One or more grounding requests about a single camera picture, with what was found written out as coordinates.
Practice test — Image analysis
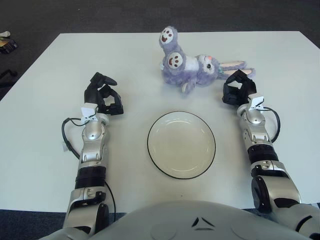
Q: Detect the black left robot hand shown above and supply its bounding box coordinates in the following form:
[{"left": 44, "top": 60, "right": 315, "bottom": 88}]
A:
[{"left": 83, "top": 71, "right": 125, "bottom": 116}]

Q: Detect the purple plush bunny doll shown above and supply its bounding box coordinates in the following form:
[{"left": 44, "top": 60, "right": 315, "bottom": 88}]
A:
[{"left": 159, "top": 24, "right": 257, "bottom": 94}]

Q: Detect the grey robot torso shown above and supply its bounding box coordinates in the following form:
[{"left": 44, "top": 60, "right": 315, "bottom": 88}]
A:
[{"left": 44, "top": 199, "right": 301, "bottom": 240}]

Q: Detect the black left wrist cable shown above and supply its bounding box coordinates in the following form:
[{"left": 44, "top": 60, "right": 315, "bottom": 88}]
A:
[{"left": 61, "top": 117, "right": 87, "bottom": 160}]

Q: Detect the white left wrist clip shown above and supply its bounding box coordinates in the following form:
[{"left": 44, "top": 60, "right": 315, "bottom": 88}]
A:
[{"left": 80, "top": 103, "right": 98, "bottom": 123}]

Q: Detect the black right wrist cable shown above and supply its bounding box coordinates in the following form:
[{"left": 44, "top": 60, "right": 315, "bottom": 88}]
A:
[{"left": 261, "top": 106, "right": 281, "bottom": 145}]

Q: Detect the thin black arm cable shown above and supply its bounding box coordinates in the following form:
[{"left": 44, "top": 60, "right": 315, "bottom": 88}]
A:
[{"left": 104, "top": 179, "right": 117, "bottom": 223}]

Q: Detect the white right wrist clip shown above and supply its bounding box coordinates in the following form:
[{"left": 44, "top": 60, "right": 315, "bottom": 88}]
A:
[{"left": 248, "top": 93, "right": 265, "bottom": 111}]

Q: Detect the white plate with black rim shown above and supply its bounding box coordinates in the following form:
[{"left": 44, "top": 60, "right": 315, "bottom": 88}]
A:
[{"left": 146, "top": 111, "right": 217, "bottom": 180}]

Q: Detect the black chair base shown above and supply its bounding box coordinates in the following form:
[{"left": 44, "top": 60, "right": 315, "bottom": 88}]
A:
[{"left": 0, "top": 69, "right": 18, "bottom": 87}]

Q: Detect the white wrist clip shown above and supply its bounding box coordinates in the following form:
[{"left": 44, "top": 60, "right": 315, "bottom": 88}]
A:
[
  {"left": 248, "top": 93, "right": 265, "bottom": 111},
  {"left": 80, "top": 103, "right": 98, "bottom": 123}
]

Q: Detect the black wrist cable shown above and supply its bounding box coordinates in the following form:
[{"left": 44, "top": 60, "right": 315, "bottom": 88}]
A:
[
  {"left": 261, "top": 106, "right": 281, "bottom": 145},
  {"left": 61, "top": 117, "right": 87, "bottom": 160}
]

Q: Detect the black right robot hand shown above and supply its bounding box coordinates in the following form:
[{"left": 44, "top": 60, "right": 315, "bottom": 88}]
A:
[{"left": 221, "top": 69, "right": 258, "bottom": 108}]

